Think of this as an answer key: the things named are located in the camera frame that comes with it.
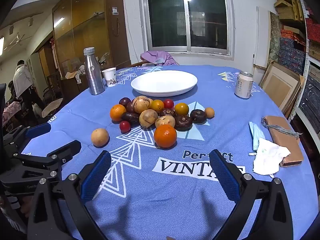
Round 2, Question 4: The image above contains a large tan spotted fruit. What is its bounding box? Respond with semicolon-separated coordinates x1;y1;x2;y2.
132;96;151;114

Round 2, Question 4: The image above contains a white canvas board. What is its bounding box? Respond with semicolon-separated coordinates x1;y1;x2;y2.
252;6;272;69

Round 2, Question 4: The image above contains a wooden chair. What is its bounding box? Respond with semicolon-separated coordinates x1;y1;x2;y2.
130;59;150;68

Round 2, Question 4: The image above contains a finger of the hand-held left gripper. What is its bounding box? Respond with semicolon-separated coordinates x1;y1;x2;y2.
15;140;82;178
1;122;52;153

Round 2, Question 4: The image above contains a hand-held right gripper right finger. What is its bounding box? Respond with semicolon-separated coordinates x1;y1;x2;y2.
209;149;293;240

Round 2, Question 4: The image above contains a beige drink can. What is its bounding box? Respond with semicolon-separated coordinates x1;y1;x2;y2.
234;71;254;99

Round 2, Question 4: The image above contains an orange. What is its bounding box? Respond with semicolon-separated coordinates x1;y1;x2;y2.
153;124;178;148
110;104;127;122

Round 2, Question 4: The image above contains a stack of patterned boxes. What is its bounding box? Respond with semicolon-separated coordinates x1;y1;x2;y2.
274;0;320;80

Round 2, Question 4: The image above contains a pink floral cloth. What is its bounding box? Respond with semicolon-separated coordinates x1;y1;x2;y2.
2;101;23;128

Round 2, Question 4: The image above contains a blue printed tablecloth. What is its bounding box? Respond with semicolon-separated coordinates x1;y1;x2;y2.
21;65;313;240

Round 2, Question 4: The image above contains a silver metal bottle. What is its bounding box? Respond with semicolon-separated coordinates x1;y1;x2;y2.
83;47;105;96

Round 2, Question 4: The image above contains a wooden picture frame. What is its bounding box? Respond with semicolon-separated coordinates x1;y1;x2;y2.
259;61;307;117

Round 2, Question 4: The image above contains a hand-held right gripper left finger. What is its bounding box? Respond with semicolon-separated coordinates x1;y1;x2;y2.
27;150;112;240

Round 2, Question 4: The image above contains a person's left forearm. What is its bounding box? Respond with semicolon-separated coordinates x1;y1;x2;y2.
0;194;28;234

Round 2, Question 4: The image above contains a sliding window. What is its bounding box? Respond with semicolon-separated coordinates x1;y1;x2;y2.
137;0;235;61

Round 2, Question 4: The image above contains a white paper cup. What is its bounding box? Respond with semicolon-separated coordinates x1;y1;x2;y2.
101;67;118;88

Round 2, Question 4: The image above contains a purple garment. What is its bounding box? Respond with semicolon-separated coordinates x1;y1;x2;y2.
140;50;180;66

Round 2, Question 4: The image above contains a white shelf rack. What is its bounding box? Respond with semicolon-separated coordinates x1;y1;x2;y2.
295;0;320;135

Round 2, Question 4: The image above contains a yellow cherry tomato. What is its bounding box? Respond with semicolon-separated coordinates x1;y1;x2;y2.
150;99;165;112
174;102;190;116

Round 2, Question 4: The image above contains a white oval plate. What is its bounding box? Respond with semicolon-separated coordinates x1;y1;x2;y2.
130;70;198;98

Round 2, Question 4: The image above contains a brown wallet with tassel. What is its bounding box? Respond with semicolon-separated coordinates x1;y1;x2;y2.
261;116;304;167

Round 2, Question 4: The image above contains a ceiling fan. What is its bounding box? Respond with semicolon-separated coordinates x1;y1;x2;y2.
4;32;33;49

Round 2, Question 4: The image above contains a white crumpled tissue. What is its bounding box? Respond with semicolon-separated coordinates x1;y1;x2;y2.
252;137;292;175

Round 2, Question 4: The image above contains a green mottled board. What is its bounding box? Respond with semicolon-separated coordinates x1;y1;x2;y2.
267;11;284;68

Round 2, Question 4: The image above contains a blue face mask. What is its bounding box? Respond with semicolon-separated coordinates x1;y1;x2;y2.
248;121;266;155

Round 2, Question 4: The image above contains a wooden glass-door cabinet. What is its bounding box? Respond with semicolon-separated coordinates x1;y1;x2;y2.
51;0;132;80

